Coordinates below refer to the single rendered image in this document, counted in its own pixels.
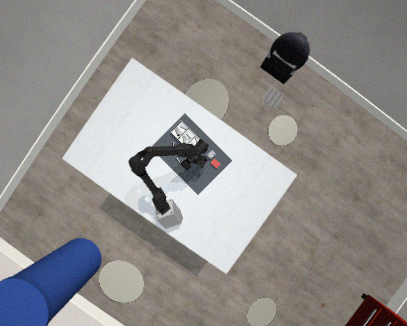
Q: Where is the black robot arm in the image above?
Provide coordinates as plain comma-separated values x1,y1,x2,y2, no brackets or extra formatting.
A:
128,139,209,215

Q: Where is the red square block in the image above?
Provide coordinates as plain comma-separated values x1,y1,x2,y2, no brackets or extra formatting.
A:
211,159,221,168

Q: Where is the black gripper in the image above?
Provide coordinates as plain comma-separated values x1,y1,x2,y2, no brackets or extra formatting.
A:
181,153,201,170

